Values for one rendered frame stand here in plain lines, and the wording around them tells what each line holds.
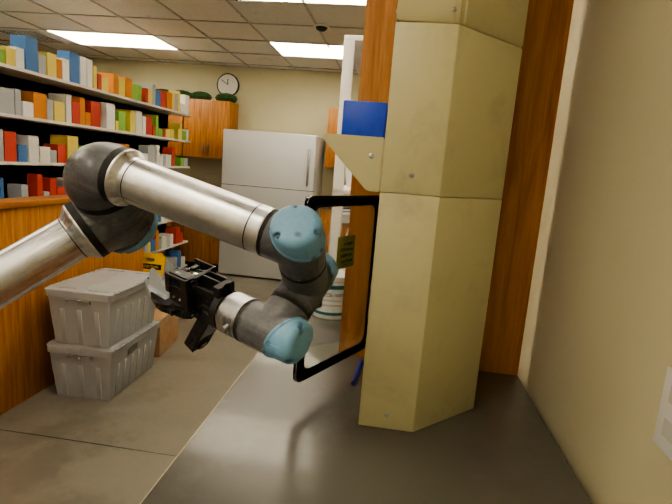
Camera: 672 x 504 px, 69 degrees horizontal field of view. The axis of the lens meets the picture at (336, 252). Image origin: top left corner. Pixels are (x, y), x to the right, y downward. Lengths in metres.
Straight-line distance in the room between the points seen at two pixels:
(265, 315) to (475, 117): 0.53
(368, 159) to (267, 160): 5.11
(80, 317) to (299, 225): 2.54
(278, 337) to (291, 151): 5.24
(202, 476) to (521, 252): 0.91
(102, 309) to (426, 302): 2.34
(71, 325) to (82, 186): 2.35
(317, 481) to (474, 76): 0.76
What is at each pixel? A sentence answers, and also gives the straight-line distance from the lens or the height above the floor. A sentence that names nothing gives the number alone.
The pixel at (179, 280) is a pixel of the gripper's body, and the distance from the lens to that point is 0.86.
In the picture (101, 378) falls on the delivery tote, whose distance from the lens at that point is 3.20.
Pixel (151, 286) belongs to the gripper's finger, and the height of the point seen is 1.21.
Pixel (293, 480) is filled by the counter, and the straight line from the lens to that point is 0.88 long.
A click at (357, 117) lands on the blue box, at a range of 1.14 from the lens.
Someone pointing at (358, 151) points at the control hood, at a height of 1.48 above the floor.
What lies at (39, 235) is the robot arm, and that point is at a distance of 0.99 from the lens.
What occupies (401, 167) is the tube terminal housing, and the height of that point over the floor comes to 1.46.
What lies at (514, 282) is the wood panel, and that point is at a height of 1.19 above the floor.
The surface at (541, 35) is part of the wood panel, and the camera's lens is 1.37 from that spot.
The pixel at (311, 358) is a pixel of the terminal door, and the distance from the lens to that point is 1.09.
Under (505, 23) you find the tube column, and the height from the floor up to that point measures 1.74.
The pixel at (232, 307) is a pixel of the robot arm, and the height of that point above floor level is 1.21.
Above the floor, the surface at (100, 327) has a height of 0.45.
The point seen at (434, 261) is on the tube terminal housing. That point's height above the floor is 1.29.
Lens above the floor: 1.45
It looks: 10 degrees down
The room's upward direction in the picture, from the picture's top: 5 degrees clockwise
